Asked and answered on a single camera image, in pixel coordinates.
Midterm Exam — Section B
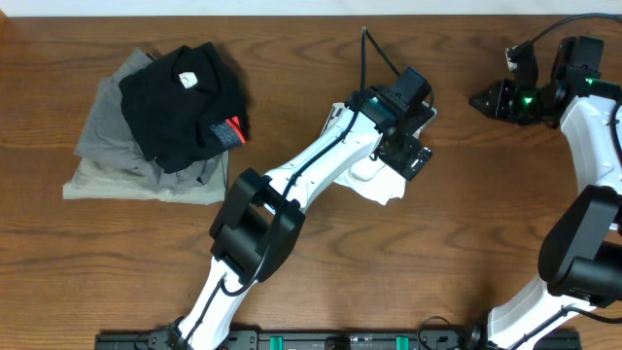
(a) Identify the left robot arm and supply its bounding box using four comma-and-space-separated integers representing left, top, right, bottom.
167, 86, 435, 349

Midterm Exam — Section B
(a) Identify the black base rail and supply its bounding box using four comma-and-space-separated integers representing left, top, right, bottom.
94, 329, 582, 350

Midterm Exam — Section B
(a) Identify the grey folded shirt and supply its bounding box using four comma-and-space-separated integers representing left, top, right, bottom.
76, 49, 223, 189

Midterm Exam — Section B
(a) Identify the black folded shirt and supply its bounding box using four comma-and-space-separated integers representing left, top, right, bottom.
119, 42, 249, 173

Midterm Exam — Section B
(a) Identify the white t-shirt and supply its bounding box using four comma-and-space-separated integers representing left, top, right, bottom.
320, 102, 437, 205

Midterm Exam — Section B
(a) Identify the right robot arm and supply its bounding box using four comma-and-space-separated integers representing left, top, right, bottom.
462, 36, 621, 349

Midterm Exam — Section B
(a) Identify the beige folded shirt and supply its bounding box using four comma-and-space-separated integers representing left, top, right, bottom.
62, 153, 229, 205

